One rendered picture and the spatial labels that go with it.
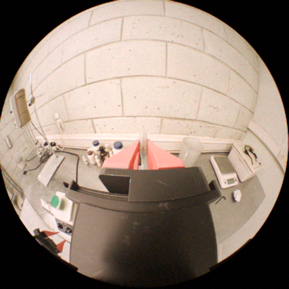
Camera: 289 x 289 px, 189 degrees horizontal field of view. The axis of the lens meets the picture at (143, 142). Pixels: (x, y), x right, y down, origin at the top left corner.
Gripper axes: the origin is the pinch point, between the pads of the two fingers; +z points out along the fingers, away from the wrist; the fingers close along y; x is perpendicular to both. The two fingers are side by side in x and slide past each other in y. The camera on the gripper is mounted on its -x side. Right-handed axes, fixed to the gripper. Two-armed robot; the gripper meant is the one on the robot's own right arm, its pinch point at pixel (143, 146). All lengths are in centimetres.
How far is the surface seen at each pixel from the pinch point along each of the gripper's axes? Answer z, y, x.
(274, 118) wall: 6, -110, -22
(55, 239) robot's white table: -33, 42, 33
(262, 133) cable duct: 12, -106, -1
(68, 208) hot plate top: -9.7, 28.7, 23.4
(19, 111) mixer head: 7, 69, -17
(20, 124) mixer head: 5, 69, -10
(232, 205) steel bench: -13, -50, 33
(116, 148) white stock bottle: 23.4, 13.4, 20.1
